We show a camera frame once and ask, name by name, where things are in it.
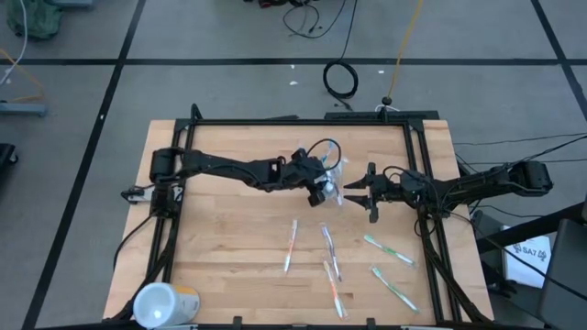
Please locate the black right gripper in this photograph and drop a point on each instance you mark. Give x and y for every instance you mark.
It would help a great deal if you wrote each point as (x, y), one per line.
(403, 188)

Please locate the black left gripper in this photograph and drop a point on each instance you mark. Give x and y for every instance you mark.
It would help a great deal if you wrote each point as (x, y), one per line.
(305, 173)

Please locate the clear plastic holder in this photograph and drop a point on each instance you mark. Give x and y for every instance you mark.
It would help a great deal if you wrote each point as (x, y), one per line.
(338, 176)

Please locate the blue toothbrush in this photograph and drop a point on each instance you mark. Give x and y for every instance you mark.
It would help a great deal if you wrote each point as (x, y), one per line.
(326, 156)

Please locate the green toothbrush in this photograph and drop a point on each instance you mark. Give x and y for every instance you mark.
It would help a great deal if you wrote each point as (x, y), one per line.
(390, 250)
(394, 289)

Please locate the purple toothbrush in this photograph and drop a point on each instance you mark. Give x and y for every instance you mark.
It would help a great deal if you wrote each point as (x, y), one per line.
(331, 252)

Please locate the orange toothbrush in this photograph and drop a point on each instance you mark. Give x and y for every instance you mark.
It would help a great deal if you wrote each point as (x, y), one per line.
(291, 246)
(334, 289)

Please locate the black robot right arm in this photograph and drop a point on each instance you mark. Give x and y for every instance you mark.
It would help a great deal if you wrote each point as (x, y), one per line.
(486, 185)

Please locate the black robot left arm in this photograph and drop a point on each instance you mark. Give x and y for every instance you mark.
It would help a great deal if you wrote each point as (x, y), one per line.
(220, 165)

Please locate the black ball knob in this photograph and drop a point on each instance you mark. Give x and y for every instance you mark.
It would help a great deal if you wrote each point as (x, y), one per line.
(387, 100)

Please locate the black table clamp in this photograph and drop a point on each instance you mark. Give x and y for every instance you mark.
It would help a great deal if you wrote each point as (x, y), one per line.
(370, 323)
(237, 322)

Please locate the black diagonal bar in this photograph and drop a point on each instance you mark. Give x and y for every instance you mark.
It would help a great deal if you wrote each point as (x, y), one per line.
(527, 227)

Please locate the white printed box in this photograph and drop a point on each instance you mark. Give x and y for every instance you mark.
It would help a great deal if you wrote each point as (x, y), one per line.
(527, 270)

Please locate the white canister yellow label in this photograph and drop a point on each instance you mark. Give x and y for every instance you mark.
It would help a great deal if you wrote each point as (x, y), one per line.
(160, 304)

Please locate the dark gray chair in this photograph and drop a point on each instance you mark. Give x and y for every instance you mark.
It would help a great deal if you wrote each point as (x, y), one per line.
(568, 284)

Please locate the black object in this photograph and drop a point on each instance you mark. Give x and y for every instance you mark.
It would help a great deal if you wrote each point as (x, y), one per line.
(7, 156)

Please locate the green bag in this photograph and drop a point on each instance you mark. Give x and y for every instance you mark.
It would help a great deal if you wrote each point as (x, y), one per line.
(34, 18)

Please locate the black metal table frame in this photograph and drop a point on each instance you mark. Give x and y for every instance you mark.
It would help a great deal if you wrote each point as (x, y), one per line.
(275, 122)

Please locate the silver metal bracket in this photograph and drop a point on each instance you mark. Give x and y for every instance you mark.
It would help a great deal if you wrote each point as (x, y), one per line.
(137, 194)

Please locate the gray flat base plate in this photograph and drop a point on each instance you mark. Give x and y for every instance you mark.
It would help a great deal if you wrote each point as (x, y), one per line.
(23, 109)

